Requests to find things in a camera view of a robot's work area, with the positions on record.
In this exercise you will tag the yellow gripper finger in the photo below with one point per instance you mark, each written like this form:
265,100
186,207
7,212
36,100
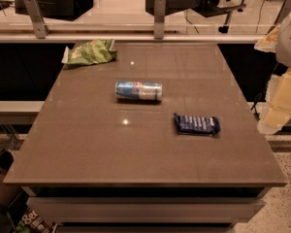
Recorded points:
277,111

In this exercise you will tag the blue silver redbull can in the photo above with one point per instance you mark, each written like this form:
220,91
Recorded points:
139,91

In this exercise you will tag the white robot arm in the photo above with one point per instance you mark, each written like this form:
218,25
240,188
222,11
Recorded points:
278,42

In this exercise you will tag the blue snack bar wrapper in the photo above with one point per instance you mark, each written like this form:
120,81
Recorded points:
197,125

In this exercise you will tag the green chip bag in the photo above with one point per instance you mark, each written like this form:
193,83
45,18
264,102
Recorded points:
93,52

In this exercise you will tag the grey table drawer base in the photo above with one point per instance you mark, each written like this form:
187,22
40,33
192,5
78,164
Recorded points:
227,211

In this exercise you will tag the snack package under table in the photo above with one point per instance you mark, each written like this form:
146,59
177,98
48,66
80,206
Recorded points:
31,222

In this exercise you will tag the brown cylinder bin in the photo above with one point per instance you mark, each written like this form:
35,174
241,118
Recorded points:
8,193

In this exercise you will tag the right metal rail bracket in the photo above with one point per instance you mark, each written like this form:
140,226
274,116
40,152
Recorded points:
284,16

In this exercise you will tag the metal rail bracket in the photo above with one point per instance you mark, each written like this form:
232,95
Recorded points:
159,18
40,28
284,16

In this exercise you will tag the middle metal rail bracket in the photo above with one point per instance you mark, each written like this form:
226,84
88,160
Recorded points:
159,18

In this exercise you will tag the left metal rail bracket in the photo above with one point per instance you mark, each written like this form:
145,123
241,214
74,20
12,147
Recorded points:
40,28

